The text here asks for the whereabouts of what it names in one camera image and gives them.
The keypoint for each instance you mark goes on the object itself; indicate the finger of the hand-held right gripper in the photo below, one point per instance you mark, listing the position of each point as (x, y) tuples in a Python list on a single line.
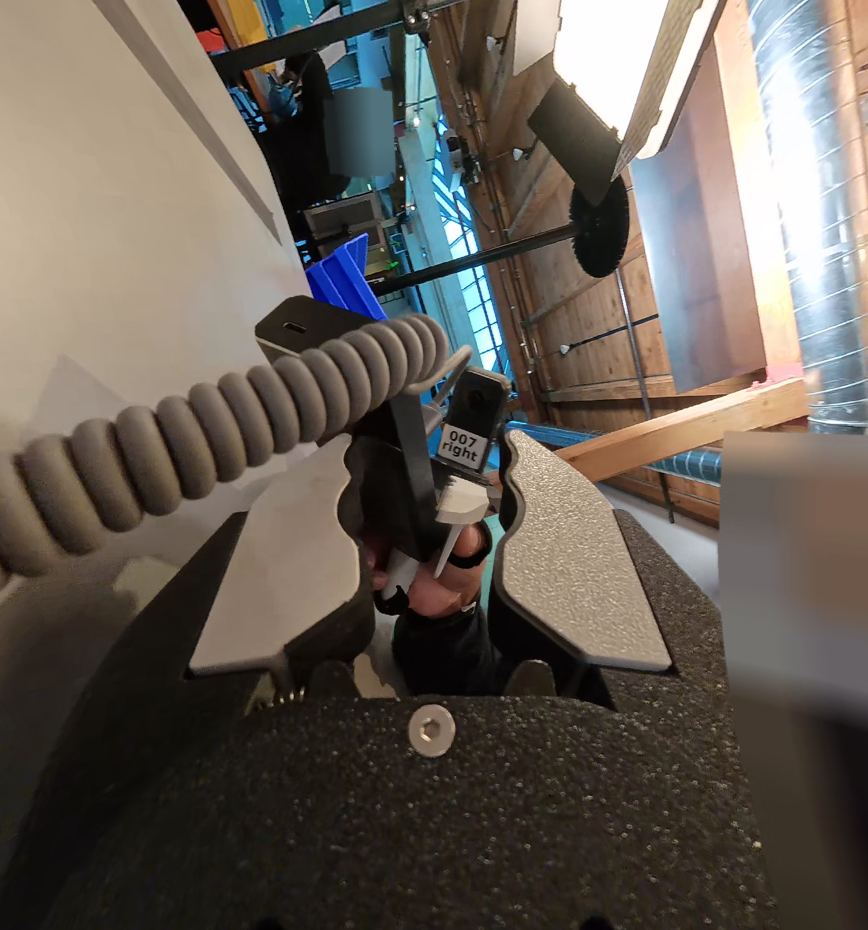
[(459, 505)]

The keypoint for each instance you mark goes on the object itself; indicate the blue plastic bin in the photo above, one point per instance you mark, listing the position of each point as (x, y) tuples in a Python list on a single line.
[(347, 290)]

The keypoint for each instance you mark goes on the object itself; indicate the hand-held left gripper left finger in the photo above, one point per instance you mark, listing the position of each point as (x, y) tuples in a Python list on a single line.
[(289, 574)]

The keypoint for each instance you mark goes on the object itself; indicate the black light stand mount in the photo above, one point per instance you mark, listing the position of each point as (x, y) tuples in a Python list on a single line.
[(597, 240)]

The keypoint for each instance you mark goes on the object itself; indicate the person's right hand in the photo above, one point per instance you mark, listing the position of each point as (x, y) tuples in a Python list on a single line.
[(441, 592)]

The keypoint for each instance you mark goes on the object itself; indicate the studio light panel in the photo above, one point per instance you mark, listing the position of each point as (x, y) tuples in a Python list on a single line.
[(623, 43)]

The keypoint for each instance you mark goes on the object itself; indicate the wooden beam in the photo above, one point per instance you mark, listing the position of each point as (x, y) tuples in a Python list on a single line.
[(695, 425)]

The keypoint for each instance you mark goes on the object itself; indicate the metal ventilation duct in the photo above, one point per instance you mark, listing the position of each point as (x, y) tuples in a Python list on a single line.
[(826, 254)]

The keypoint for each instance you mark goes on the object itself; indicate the dark grey power bank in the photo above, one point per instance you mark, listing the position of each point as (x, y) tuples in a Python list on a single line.
[(398, 479)]

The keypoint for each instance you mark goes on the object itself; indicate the person's right forearm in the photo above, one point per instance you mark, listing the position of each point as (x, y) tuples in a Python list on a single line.
[(441, 654)]

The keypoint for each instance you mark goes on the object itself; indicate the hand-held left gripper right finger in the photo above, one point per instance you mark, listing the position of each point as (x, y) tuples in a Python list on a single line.
[(572, 567)]

